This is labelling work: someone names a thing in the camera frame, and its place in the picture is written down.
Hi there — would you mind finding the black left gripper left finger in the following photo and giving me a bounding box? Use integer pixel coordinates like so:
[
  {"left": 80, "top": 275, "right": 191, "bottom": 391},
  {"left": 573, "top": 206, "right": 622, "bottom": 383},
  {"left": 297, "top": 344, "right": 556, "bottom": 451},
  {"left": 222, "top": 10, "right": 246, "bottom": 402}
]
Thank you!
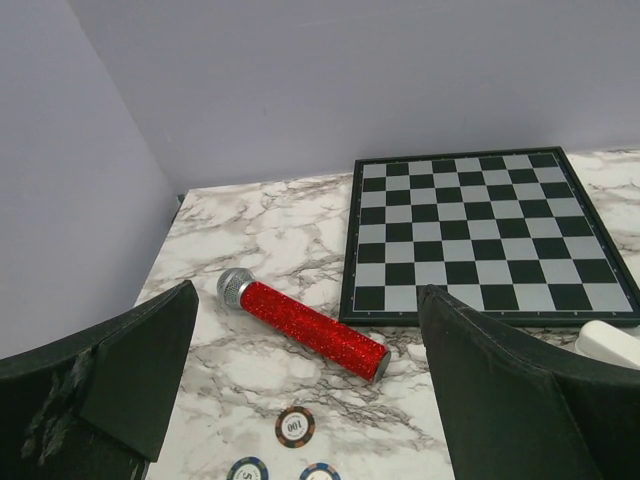
[{"left": 1, "top": 280, "right": 199, "bottom": 480}]

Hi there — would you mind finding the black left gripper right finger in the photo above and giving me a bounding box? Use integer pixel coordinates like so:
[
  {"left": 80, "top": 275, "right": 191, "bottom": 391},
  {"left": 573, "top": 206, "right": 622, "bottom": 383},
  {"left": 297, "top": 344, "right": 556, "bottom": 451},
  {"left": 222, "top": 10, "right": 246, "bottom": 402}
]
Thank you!
[{"left": 418, "top": 285, "right": 639, "bottom": 479}]

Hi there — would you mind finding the white stapler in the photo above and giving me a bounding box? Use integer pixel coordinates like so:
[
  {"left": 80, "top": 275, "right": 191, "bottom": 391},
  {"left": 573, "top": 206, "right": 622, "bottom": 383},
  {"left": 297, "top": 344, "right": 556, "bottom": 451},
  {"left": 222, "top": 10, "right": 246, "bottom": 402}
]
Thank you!
[{"left": 575, "top": 320, "right": 640, "bottom": 370}]

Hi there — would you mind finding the blue poker chip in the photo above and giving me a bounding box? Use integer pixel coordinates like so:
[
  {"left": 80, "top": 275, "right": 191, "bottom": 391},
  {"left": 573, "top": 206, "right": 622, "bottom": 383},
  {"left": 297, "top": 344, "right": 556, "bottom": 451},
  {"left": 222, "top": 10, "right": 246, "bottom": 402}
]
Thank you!
[
  {"left": 299, "top": 462, "right": 341, "bottom": 480},
  {"left": 226, "top": 456, "right": 269, "bottom": 480}
]

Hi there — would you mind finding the red glitter toy microphone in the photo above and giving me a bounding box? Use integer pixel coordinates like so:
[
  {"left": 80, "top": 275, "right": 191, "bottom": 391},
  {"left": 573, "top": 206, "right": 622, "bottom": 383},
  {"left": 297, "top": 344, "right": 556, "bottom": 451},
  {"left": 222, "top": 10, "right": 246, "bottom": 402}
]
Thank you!
[{"left": 217, "top": 267, "right": 391, "bottom": 383}]

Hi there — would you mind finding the black white chessboard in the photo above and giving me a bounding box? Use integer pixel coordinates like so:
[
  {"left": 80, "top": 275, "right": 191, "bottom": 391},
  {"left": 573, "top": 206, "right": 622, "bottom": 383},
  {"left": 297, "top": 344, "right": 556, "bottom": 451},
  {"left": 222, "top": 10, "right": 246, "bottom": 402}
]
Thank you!
[{"left": 339, "top": 147, "right": 639, "bottom": 328}]

